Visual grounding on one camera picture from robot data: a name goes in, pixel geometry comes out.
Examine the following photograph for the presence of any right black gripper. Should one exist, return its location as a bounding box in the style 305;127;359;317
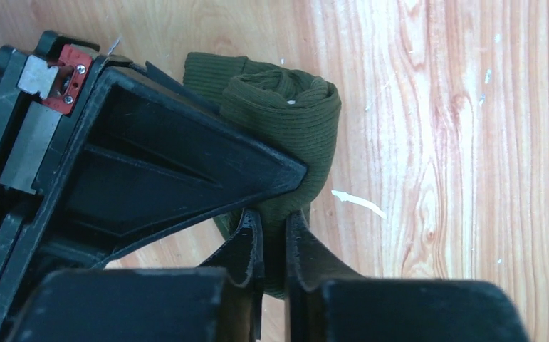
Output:
0;30;134;289

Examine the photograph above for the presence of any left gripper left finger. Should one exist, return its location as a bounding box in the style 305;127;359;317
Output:
200;209;265;340

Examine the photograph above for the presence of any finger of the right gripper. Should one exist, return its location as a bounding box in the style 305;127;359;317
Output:
0;67;306;341

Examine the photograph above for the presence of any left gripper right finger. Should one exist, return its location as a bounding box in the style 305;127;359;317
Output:
285;210;364;341

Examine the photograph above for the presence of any green underwear white waistband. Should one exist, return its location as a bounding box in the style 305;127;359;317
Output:
183;52;342;299

